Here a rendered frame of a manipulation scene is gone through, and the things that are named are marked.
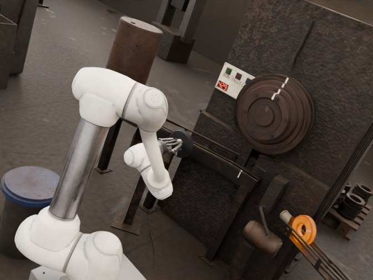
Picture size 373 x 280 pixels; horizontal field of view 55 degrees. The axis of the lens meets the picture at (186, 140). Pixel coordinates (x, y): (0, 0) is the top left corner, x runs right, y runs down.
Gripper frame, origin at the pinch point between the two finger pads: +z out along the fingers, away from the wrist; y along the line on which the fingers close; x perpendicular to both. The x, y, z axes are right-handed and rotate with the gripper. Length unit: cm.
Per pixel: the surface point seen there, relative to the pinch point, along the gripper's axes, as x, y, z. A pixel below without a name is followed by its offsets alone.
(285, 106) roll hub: 36, 34, 34
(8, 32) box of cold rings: -18, -211, 19
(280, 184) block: -9, 51, 39
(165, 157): -24.6, -15.1, 15.1
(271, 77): 44, 17, 43
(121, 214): -84, -32, 12
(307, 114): 35, 45, 42
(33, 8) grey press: -11, -266, 76
